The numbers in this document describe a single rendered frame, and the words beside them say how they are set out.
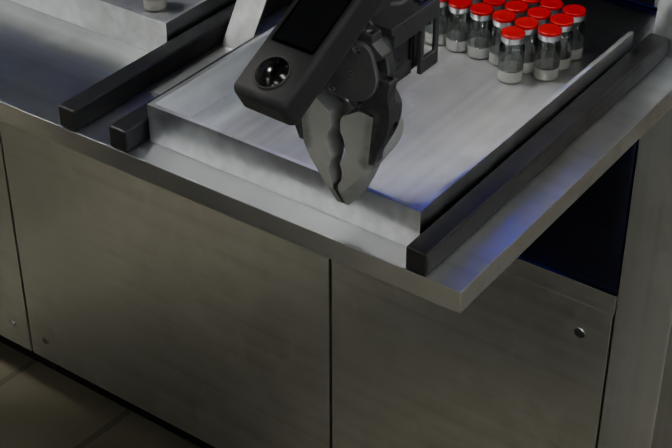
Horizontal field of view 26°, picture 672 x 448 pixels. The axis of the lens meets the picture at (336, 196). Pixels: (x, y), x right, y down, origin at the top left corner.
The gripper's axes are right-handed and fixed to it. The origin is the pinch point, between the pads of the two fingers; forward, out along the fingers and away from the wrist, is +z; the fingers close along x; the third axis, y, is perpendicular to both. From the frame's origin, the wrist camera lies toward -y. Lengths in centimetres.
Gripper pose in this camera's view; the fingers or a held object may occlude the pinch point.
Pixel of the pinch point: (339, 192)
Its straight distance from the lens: 105.5
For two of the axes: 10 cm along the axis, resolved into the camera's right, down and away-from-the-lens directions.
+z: 0.0, 8.3, 5.6
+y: 5.8, -4.5, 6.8
